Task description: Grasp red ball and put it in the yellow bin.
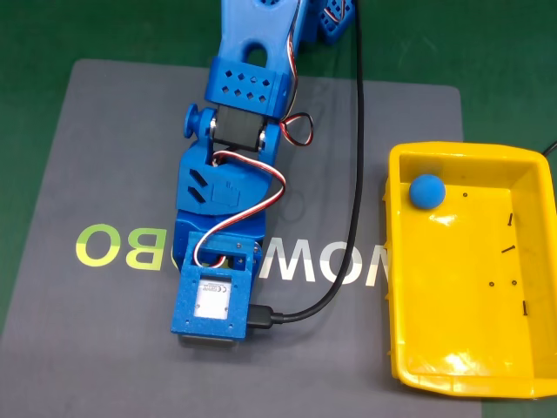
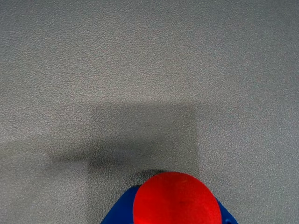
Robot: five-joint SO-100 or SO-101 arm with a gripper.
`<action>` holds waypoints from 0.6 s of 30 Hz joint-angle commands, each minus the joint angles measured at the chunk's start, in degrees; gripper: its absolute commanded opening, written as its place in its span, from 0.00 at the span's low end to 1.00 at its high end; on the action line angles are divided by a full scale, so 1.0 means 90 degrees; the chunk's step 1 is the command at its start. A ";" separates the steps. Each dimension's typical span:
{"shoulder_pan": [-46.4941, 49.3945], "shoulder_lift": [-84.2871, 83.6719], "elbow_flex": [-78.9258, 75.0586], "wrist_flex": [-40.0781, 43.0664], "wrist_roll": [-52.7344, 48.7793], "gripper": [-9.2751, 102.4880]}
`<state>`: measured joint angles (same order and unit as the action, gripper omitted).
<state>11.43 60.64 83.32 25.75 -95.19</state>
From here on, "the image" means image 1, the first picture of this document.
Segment grey mat with lettering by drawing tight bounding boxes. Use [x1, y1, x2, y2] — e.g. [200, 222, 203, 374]
[0, 58, 483, 418]

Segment black USB cable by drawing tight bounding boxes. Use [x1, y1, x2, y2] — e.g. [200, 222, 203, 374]
[247, 0, 366, 328]

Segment red white black servo wire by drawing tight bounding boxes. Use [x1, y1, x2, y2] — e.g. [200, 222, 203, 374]
[280, 0, 315, 148]
[193, 150, 288, 269]

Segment blue foam ball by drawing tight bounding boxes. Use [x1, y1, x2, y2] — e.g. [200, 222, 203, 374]
[408, 173, 447, 211]

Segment yellow plastic bin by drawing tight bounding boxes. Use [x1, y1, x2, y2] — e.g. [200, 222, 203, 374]
[381, 140, 557, 400]

